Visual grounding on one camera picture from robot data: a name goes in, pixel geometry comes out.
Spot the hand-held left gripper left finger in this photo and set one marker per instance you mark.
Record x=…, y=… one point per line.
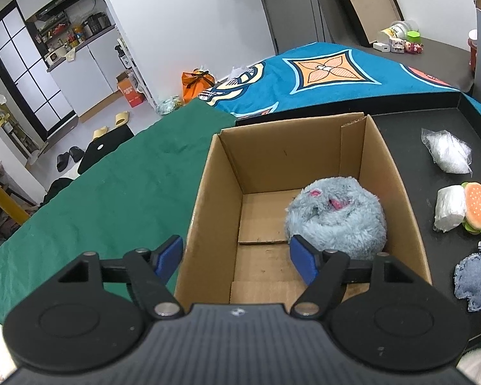
x=170, y=254

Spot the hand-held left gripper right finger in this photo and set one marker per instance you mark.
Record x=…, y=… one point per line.
x=302, y=258

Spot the grey-blue fluffy plush toy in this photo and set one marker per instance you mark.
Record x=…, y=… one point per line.
x=344, y=224

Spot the brown cardboard box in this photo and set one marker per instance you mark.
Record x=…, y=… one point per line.
x=264, y=156

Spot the frayed denim cloth piece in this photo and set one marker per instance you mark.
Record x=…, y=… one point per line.
x=475, y=280

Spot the burger plush toy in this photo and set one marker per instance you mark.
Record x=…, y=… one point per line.
x=479, y=206

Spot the green cloth sheet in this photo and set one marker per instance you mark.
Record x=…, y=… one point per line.
x=104, y=208

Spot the black flat bag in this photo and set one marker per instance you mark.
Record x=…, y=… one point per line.
x=104, y=148

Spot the dark clothing heap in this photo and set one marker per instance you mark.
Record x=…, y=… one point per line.
x=60, y=190

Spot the black slipper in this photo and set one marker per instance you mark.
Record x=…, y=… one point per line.
x=76, y=154
x=63, y=162

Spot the yellow slipper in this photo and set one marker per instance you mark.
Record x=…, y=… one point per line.
x=101, y=133
x=122, y=119

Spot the green and white plastic bag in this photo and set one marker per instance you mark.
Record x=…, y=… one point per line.
x=169, y=105

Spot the white wrapped packet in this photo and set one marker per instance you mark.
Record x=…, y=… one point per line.
x=449, y=208

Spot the orange carton box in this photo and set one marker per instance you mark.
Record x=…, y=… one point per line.
x=131, y=90

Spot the orange bag with black ribbon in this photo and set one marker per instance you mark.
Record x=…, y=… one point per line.
x=194, y=84

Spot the blue patterned blanket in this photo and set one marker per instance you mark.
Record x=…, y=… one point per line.
x=264, y=84

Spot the clear crumpled plastic bag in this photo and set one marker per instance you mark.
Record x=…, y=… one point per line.
x=449, y=152

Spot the white narrow shelf rack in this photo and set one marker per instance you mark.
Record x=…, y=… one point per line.
x=130, y=60

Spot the white kitchen base cabinet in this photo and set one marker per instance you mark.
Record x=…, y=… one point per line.
x=88, y=72

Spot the cream cloth on counter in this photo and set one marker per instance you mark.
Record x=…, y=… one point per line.
x=72, y=53

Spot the white charger block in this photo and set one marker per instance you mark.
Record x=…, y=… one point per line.
x=380, y=46

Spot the white countertop appliance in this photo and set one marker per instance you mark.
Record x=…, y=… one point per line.
x=56, y=58

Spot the small white figurine toy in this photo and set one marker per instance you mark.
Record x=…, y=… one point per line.
x=397, y=45

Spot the black-framed glass door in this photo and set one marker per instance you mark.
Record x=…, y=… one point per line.
x=24, y=68

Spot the small red figurine toy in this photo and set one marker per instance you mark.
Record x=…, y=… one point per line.
x=415, y=48

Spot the green lid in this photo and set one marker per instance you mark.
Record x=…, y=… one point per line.
x=413, y=35

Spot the leaning wooden board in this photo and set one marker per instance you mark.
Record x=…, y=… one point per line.
x=364, y=0

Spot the red cup with white lid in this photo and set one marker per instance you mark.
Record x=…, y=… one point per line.
x=472, y=52

